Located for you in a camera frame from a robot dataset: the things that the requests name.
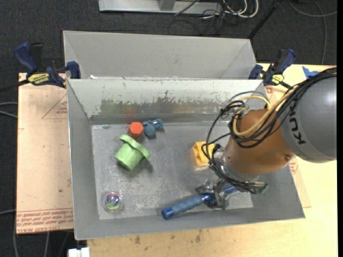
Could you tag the blue-grey toy animal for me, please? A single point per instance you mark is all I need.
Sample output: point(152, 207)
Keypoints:
point(150, 128)

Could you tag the yellow block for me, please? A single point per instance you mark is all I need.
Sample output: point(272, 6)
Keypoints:
point(199, 155)

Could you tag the clear ball with coloured swirl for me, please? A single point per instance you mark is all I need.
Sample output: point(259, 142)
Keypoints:
point(112, 201)

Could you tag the green flanged cup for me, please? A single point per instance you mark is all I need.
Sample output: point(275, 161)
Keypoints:
point(130, 154)

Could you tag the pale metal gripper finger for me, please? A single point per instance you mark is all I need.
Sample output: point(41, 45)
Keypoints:
point(222, 202)
point(205, 188)

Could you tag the grey metal bin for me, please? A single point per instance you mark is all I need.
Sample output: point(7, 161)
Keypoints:
point(166, 175)

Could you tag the red hexagonal block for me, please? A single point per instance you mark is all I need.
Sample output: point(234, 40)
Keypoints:
point(135, 129)

